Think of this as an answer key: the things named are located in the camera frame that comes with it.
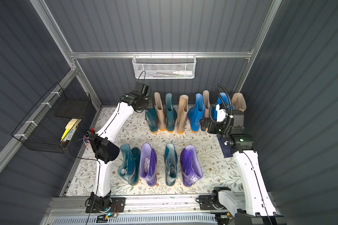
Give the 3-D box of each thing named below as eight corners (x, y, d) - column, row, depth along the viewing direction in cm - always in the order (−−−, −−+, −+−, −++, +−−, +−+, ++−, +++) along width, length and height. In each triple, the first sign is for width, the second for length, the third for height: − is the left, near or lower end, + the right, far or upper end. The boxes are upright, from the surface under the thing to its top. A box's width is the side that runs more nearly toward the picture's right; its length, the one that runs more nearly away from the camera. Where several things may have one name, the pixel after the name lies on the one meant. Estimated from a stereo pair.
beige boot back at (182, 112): (176, 135, 104) (177, 111, 83) (178, 119, 114) (179, 94, 93) (184, 136, 104) (187, 112, 83) (185, 120, 113) (188, 95, 92)
